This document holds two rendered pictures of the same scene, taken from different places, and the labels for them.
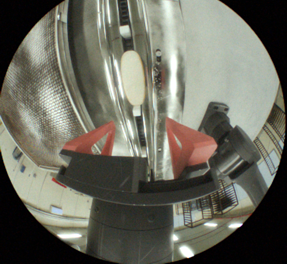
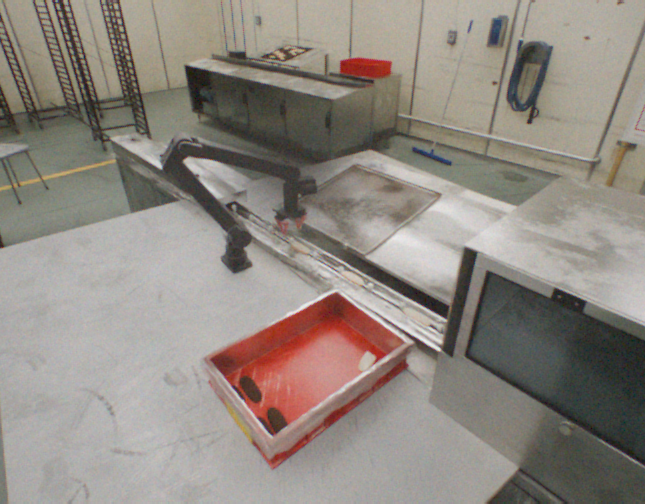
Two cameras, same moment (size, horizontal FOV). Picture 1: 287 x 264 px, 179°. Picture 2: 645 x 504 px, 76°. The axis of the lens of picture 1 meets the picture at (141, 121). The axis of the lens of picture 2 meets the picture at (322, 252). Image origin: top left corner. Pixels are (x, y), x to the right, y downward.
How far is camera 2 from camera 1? 1.54 m
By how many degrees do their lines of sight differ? 33
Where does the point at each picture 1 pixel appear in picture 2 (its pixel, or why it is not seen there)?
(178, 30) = (299, 261)
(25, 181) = not seen: outside the picture
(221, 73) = (260, 277)
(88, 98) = (317, 241)
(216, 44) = (276, 284)
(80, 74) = (328, 246)
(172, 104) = (280, 247)
